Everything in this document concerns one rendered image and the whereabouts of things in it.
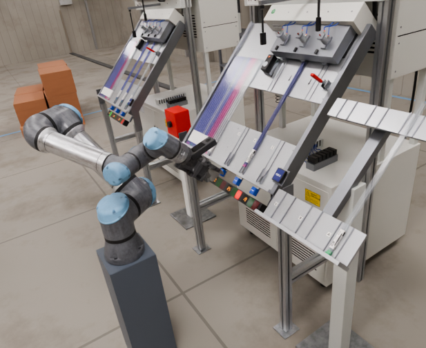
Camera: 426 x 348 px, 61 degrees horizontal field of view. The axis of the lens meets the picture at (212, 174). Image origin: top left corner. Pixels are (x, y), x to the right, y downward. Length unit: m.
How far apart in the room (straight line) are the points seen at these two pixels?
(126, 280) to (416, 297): 1.37
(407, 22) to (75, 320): 2.01
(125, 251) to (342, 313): 0.85
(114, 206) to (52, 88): 3.73
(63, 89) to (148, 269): 3.78
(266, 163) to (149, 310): 0.74
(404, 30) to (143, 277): 1.39
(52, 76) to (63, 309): 3.32
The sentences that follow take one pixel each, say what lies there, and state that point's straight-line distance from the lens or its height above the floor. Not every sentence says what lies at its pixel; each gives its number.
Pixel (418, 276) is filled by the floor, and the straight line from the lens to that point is 2.19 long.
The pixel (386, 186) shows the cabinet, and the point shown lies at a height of 0.47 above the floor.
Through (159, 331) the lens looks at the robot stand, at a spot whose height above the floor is 0.17.
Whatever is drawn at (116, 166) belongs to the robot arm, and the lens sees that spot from 1.18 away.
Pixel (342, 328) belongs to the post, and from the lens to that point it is 1.61.
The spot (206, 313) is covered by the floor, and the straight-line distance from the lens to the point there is 1.91.
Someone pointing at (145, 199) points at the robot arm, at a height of 0.73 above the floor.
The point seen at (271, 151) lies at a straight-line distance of 1.44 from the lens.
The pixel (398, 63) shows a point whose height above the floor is 1.06.
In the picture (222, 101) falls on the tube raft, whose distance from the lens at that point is 1.79.
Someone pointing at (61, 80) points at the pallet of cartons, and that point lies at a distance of 4.94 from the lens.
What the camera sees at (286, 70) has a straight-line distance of 1.63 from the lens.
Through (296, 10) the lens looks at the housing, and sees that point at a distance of 1.70.
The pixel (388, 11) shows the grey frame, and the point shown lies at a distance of 1.52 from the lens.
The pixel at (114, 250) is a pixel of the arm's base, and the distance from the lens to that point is 1.39.
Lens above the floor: 1.41
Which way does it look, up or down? 27 degrees down
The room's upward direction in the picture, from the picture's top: 7 degrees counter-clockwise
